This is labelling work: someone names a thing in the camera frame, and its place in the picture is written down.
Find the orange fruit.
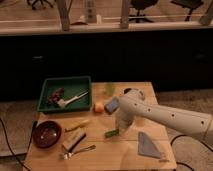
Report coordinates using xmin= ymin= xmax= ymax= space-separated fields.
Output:
xmin=93 ymin=102 xmax=104 ymax=113

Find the black cable left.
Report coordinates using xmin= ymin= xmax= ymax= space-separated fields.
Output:
xmin=0 ymin=117 xmax=38 ymax=171

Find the green pepper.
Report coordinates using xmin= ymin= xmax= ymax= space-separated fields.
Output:
xmin=104 ymin=129 xmax=119 ymax=138

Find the yellow banana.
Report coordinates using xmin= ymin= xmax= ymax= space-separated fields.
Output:
xmin=65 ymin=120 xmax=89 ymax=132

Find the clear green glass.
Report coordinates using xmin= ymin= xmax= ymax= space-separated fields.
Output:
xmin=104 ymin=82 xmax=115 ymax=97

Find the black office chair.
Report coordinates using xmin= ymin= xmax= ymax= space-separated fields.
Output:
xmin=129 ymin=0 xmax=158 ymax=23

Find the blue sponge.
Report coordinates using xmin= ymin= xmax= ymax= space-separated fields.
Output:
xmin=104 ymin=97 xmax=119 ymax=114

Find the wooden block brush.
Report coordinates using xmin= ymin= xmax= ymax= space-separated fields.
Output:
xmin=62 ymin=128 xmax=86 ymax=151

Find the black cable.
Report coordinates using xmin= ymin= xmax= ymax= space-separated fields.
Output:
xmin=0 ymin=117 xmax=38 ymax=171
xmin=170 ymin=133 xmax=213 ymax=171

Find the dark red bowl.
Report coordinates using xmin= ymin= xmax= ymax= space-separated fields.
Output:
xmin=33 ymin=121 xmax=62 ymax=149

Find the blue folded cloth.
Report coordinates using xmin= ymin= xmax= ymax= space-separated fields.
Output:
xmin=138 ymin=132 xmax=161 ymax=159

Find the black cable right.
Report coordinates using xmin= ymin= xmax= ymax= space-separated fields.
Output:
xmin=170 ymin=133 xmax=213 ymax=171

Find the green plastic tray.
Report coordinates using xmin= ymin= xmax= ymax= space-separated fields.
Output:
xmin=37 ymin=76 xmax=92 ymax=113

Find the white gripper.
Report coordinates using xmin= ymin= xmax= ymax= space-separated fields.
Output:
xmin=115 ymin=110 xmax=134 ymax=136

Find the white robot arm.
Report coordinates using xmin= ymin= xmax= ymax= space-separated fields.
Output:
xmin=115 ymin=88 xmax=213 ymax=146

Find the brown grape bunch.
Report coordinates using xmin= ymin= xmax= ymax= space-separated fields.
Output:
xmin=46 ymin=88 xmax=64 ymax=105

